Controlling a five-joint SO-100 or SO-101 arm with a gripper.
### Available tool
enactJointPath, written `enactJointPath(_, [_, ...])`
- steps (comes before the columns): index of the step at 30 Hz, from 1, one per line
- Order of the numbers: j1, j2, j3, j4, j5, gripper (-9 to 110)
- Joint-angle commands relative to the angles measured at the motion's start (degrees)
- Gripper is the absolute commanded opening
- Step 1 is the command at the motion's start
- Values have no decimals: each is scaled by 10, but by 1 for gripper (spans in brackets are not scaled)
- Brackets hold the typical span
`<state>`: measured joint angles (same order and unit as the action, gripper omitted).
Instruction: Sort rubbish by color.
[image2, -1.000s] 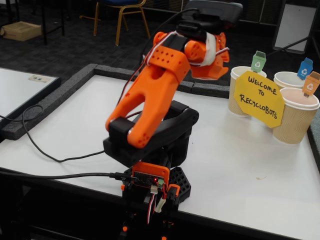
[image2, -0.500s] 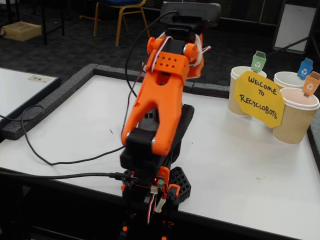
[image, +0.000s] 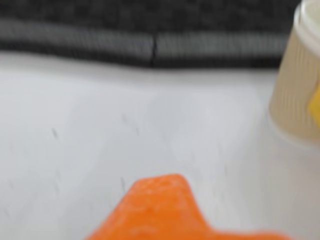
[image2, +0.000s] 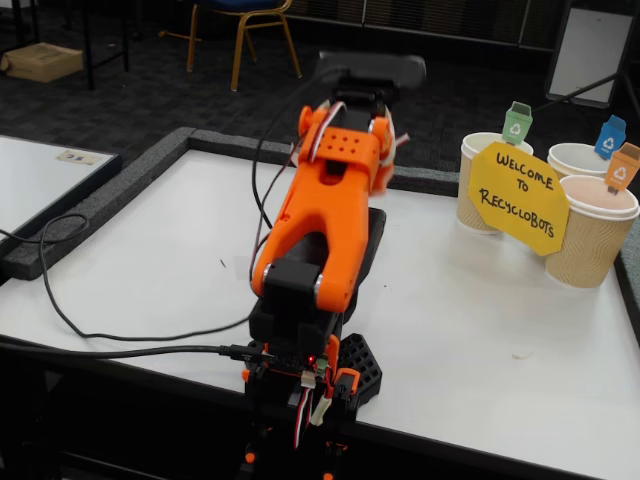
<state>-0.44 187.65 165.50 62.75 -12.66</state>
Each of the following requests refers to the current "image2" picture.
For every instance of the black and orange robot arm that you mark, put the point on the black and orange robot arm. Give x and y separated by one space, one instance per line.
320 225

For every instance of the white tape strip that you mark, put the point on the white tape strip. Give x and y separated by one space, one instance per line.
397 145

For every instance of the black foam border strip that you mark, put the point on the black foam border strip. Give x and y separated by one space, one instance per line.
425 180
225 140
100 205
631 290

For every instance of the paper cup with green tag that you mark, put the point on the paper cup with green tag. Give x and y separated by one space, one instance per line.
466 210

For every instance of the yellow handwritten welcome sign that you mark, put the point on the yellow handwritten welcome sign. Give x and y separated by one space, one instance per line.
520 200

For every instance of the green recycling bin tag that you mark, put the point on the green recycling bin tag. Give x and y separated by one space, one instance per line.
517 127

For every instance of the orange controller board case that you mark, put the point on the orange controller board case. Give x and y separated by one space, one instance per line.
332 350

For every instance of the paper cup with blue tag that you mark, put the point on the paper cup with blue tag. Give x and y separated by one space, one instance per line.
570 160

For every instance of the paper cup with orange tag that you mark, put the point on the paper cup with orange tag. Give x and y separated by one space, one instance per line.
585 250

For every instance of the blue recycling bin tag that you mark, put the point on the blue recycling bin tag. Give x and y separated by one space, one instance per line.
607 142

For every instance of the orange recycling bin tag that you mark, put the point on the orange recycling bin tag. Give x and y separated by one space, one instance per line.
620 172

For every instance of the white panel on black stand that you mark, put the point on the white panel on black stand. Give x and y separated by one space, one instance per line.
590 50

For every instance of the small paper label sticker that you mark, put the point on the small paper label sticker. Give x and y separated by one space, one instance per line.
77 158

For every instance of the black furniture leg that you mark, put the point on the black furniture leg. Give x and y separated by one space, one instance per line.
90 50
35 20

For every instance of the cardboard box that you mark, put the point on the cardboard box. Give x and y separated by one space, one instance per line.
42 62

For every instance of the gold frame blue seat chair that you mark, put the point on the gold frame blue seat chair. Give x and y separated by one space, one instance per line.
235 4

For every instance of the whiteboard with black frame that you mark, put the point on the whiteboard with black frame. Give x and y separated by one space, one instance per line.
30 175

